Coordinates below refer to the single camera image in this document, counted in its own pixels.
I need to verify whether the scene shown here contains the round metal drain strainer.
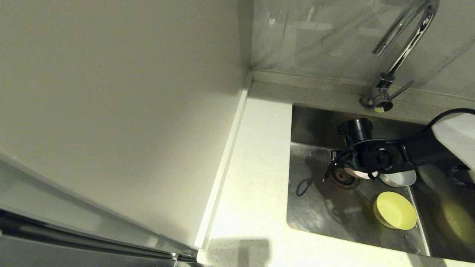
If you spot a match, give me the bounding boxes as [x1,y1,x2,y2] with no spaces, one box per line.
[330,165,360,189]

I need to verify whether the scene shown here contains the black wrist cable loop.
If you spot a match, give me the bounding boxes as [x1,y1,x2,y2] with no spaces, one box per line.
[322,138,409,182]

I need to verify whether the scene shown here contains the yellow plastic bowl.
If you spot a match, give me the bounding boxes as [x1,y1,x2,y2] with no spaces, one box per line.
[373,191,418,230]

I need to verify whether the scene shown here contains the chrome gooseneck faucet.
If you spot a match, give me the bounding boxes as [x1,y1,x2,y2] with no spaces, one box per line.
[360,0,440,113]

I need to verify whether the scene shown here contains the pink plastic bowl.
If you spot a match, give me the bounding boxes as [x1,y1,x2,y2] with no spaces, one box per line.
[343,167,379,180]

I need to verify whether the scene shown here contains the white tall cabinet side panel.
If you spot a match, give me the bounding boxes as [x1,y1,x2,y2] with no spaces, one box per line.
[0,0,253,248]

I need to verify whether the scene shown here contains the glossy grey door panel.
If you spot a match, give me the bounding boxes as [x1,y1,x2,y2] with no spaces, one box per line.
[0,235,175,267]

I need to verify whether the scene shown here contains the stainless steel sink basin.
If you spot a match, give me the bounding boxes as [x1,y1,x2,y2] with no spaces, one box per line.
[286,104,475,263]

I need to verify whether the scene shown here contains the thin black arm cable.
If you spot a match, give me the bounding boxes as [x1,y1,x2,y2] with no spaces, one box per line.
[423,108,475,131]

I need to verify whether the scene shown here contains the grey appliance door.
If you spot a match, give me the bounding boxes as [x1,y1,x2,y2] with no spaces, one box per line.
[0,150,199,258]

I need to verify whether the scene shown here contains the chrome faucet lever handle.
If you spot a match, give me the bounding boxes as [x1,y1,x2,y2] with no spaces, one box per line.
[390,80,415,100]

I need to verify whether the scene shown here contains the dark metal door trim bar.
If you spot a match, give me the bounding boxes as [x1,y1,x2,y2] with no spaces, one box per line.
[0,210,199,263]

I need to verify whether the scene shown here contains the grey-blue plastic bowl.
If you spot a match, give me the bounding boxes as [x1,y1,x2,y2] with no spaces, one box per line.
[379,170,417,187]

